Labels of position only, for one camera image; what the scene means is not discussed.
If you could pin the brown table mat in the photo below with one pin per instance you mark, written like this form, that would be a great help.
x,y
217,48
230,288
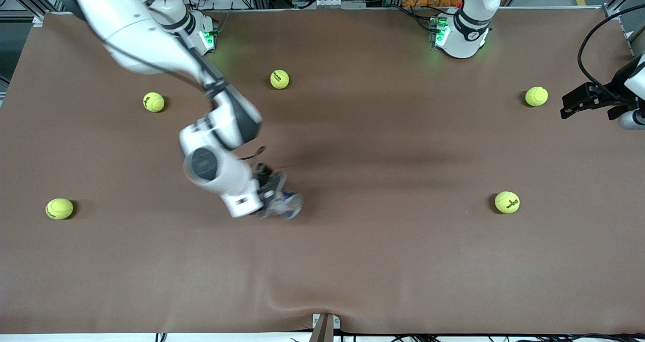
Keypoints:
x,y
352,261

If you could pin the silver metal bracket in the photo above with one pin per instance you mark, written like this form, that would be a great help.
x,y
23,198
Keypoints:
x,y
316,322

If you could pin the white terminal strip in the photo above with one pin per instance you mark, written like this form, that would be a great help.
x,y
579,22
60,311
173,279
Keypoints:
x,y
337,2

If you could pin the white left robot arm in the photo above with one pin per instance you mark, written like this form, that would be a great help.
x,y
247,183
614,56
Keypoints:
x,y
466,35

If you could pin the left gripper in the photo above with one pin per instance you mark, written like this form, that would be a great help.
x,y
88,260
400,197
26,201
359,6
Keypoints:
x,y
611,93

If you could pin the white blue tennis ball can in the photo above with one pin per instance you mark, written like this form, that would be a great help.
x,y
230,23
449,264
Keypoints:
x,y
292,208

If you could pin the yellow-green tennis ball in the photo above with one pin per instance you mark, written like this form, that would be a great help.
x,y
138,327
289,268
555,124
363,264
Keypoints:
x,y
153,101
536,96
507,202
279,79
59,208

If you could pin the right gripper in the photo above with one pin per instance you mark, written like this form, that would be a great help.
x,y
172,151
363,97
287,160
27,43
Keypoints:
x,y
268,181

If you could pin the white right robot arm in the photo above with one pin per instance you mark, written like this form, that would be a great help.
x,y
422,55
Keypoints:
x,y
131,29

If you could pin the brown camera mount post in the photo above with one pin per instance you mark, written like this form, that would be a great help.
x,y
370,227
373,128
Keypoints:
x,y
322,332

